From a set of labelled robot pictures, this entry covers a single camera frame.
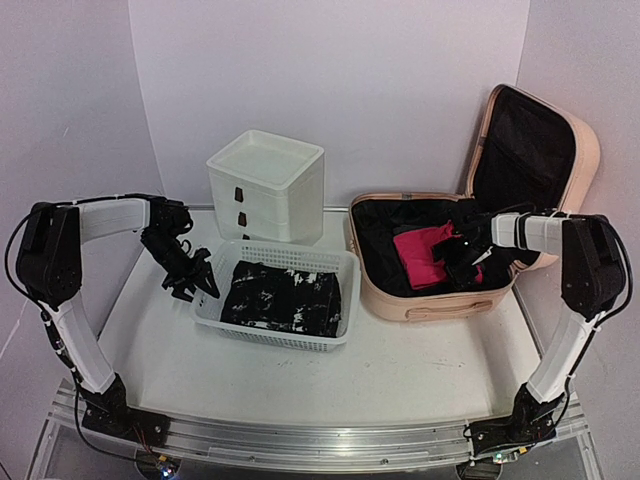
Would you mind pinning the black clothes stack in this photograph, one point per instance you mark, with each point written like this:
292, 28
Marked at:
283, 300

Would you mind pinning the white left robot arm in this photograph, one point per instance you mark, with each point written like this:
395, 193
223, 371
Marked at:
49, 273

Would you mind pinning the white tall plastic bin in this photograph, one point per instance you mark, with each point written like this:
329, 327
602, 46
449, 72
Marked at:
270, 187

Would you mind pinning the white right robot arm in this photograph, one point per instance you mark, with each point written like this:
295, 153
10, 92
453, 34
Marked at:
596, 285

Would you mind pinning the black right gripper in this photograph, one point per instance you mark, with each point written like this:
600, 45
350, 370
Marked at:
459, 279

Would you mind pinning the beige hard-shell suitcase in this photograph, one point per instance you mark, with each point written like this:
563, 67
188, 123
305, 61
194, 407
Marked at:
529, 156

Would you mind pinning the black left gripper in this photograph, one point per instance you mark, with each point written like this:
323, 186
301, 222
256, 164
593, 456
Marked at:
187, 279

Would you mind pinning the red garment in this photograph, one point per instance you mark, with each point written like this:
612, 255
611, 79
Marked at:
414, 249

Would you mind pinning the white perforated plastic basket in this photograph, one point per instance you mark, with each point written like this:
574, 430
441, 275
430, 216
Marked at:
206, 310

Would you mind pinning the aluminium front rail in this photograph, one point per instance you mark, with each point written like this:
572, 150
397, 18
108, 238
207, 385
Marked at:
330, 449

